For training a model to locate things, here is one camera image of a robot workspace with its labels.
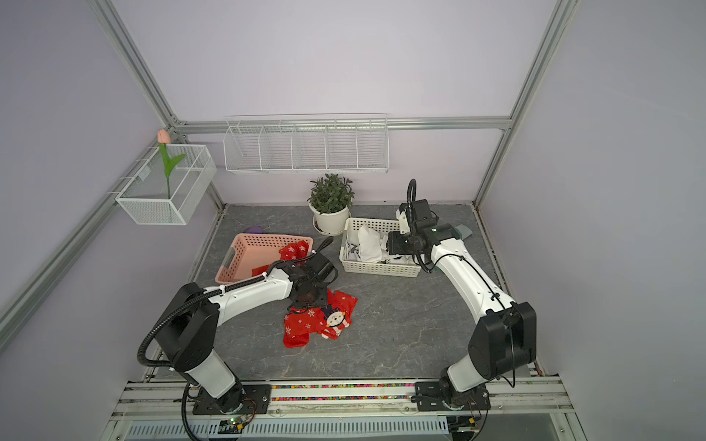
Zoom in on white sock two black stripes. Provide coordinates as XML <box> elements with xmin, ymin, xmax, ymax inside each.
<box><xmin>358</xmin><ymin>225</ymin><xmax>384</xmax><ymax>263</ymax></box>

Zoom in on red patterned sock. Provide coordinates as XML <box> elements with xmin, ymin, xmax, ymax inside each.
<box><xmin>252</xmin><ymin>266</ymin><xmax>270</xmax><ymax>277</ymax></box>
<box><xmin>283</xmin><ymin>290</ymin><xmax>359</xmax><ymax>348</ymax></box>

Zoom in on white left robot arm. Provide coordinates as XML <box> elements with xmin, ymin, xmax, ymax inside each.
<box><xmin>136</xmin><ymin>237</ymin><xmax>338</xmax><ymax>413</ymax></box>

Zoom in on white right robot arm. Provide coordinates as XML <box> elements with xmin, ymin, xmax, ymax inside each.
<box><xmin>387</xmin><ymin>179</ymin><xmax>537</xmax><ymax>409</ymax></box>

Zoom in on white perforated plastic basket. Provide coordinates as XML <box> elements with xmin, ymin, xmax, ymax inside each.
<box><xmin>339</xmin><ymin>218</ymin><xmax>421</xmax><ymax>277</ymax></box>

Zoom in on pink perforated plastic basket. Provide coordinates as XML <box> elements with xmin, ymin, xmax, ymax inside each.
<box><xmin>215</xmin><ymin>233</ymin><xmax>314</xmax><ymax>285</ymax></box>

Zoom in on purple object behind basket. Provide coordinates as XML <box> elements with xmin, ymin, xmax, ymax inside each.
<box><xmin>244</xmin><ymin>226</ymin><xmax>264</xmax><ymax>234</ymax></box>

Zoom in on green white garden glove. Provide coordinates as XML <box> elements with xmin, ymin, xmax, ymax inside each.
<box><xmin>430</xmin><ymin>224</ymin><xmax>472</xmax><ymax>268</ymax></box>

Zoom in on green potted plant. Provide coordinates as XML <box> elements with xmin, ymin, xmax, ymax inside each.
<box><xmin>308</xmin><ymin>174</ymin><xmax>355</xmax><ymax>214</ymax></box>

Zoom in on pink artificial tulip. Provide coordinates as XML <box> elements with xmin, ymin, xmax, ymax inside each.
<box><xmin>157</xmin><ymin>130</ymin><xmax>186</xmax><ymax>198</ymax></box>

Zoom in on white wire wall shelf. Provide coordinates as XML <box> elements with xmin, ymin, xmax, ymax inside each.
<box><xmin>222</xmin><ymin>113</ymin><xmax>390</xmax><ymax>174</ymax></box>

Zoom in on white mesh wall box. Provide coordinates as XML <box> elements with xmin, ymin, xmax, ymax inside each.
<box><xmin>116</xmin><ymin>144</ymin><xmax>216</xmax><ymax>226</ymax></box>

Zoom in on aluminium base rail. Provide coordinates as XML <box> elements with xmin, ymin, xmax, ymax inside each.
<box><xmin>109</xmin><ymin>374</ymin><xmax>575</xmax><ymax>420</ymax></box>

